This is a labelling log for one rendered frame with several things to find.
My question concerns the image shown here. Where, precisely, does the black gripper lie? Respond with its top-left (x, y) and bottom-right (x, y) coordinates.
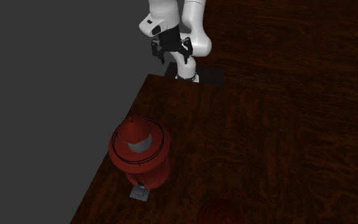
top-left (151, 24), bottom-right (194, 66)

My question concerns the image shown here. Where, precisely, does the dark robot stand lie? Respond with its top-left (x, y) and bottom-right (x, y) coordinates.
top-left (164, 61), bottom-right (226, 87)

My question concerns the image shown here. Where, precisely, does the red lighthouse figure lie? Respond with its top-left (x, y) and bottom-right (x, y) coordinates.
top-left (108, 115), bottom-right (172, 202)

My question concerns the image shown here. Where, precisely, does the dark red round plate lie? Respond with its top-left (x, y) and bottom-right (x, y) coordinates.
top-left (196, 198), bottom-right (245, 224)

